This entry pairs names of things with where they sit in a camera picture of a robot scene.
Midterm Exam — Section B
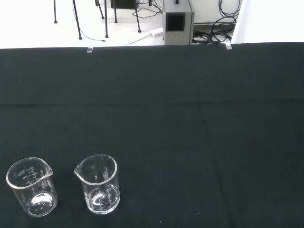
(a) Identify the black bench cloth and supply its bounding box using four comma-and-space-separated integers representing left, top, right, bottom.
0, 42, 304, 228

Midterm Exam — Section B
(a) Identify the white power strip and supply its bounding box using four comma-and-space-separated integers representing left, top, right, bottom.
150, 27, 164, 38

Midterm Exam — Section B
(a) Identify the grey metal cabinet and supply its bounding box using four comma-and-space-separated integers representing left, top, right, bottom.
162, 0, 195, 46

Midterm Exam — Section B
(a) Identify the black tripod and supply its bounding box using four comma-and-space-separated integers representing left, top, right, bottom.
104, 0, 142, 38
52, 0, 105, 40

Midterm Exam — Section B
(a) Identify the black box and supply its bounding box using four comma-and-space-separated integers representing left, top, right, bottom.
110, 0, 138, 10

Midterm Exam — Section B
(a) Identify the pale board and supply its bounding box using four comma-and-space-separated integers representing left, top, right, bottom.
230, 0, 304, 45

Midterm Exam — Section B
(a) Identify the white power cable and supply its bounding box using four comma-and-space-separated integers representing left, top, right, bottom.
123, 33, 152, 47

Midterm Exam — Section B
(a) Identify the thin black floor cable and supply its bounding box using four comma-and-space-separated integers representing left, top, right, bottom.
78, 27, 107, 43

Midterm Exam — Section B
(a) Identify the black cable bundle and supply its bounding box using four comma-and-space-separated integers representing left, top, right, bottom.
191, 0, 239, 45

